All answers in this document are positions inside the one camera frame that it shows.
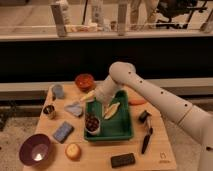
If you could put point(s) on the white paper cup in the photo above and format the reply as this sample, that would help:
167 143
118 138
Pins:
94 132

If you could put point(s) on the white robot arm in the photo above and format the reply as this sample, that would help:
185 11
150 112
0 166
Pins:
196 122

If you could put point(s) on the yellow banana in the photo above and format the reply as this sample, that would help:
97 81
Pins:
111 110

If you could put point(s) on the orange carrot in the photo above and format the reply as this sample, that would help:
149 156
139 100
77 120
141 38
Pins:
135 102

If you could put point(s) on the yellow apple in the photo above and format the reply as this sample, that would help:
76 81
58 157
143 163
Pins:
73 151

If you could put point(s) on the blue sponge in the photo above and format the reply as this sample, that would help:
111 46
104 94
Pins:
63 131

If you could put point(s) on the black rectangular block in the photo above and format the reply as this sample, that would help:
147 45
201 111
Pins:
122 160

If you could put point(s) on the black office chair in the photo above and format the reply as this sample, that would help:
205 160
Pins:
173 8

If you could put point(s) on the purple bowl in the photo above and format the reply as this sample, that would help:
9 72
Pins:
35 149

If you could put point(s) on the crumpled grey blue cloth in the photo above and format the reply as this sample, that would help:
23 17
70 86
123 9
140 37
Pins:
74 108

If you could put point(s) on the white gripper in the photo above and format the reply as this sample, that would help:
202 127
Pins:
104 92

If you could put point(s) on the green plastic tray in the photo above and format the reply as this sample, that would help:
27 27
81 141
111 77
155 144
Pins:
118 127

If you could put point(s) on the small metal tin can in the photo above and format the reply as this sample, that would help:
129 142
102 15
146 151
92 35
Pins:
49 111

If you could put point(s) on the dark red grape bunch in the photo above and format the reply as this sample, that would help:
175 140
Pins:
92 123

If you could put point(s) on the orange red bowl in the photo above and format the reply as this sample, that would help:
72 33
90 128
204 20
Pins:
84 82

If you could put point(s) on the wooden table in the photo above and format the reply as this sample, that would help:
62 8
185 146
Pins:
95 156

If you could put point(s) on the standing person legs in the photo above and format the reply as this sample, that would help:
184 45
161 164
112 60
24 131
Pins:
143 14

